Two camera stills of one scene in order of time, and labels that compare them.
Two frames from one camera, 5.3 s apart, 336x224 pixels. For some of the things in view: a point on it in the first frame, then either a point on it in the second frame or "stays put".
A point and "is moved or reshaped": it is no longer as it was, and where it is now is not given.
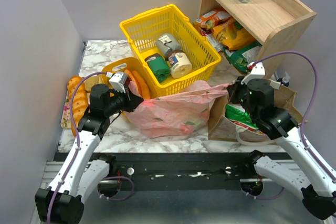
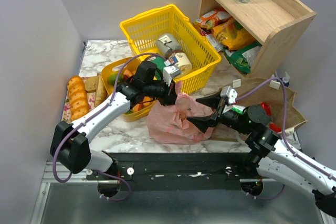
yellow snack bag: [227, 33] stays put
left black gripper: [132, 100] → [170, 93]
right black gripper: [234, 91] → [217, 112]
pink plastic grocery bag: [180, 113] is moved or reshaped
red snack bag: [244, 125] is moved or reshaped
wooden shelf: [273, 16] stays put
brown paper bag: [221, 128] → [285, 112]
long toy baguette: [80, 100] stays put
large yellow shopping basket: [171, 50] stays put
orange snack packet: [212, 18] stays put
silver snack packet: [217, 45] stays put
